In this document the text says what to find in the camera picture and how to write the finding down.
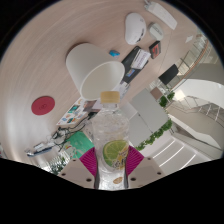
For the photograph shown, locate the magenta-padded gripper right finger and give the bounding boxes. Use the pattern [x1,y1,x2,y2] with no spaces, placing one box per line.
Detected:
[124,145,167,189]

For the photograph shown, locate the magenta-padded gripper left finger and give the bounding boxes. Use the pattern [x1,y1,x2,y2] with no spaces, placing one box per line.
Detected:
[58,146,99,189]

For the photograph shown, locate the clear lime-label drink bottle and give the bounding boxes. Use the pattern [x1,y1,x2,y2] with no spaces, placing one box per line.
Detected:
[90,90,131,191]

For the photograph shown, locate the tall green leafy hedge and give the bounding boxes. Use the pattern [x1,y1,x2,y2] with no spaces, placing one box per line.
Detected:
[49,156,69,176]

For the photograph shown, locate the green planter shrub row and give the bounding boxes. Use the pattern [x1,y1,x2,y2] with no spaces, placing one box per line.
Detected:
[134,118,174,152]

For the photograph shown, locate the ceiling light strips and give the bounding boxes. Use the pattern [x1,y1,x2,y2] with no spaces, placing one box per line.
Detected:
[151,139,198,168]

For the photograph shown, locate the dark blue phone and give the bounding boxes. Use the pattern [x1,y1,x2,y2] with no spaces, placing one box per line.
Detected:
[25,147,53,158]

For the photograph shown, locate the small white packet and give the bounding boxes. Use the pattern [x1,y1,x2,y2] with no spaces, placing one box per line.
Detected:
[33,142,46,151]

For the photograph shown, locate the potted plants in brown planter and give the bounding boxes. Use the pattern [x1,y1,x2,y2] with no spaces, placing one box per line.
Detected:
[159,91,176,108]

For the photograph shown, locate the flat round red coaster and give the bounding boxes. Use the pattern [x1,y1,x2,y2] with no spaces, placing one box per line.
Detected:
[30,95,56,116]

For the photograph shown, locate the black office chair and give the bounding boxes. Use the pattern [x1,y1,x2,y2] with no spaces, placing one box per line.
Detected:
[157,63,180,87]

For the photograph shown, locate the white mug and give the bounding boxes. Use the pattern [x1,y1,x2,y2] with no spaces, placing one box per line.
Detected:
[65,42,126,101]

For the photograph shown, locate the white printed card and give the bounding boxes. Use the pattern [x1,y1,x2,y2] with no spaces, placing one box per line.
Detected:
[130,49,152,70]

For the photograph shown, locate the small red and black box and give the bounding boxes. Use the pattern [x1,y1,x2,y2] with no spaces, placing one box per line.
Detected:
[148,40,162,60]

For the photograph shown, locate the small grey oval device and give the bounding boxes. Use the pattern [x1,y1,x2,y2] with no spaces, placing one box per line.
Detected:
[147,22,165,42]

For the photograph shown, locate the white power strip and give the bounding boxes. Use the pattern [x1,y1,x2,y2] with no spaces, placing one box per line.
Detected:
[143,1,178,31]

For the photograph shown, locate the black tangled cables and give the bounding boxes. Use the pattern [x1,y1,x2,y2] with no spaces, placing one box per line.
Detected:
[49,124,88,148]

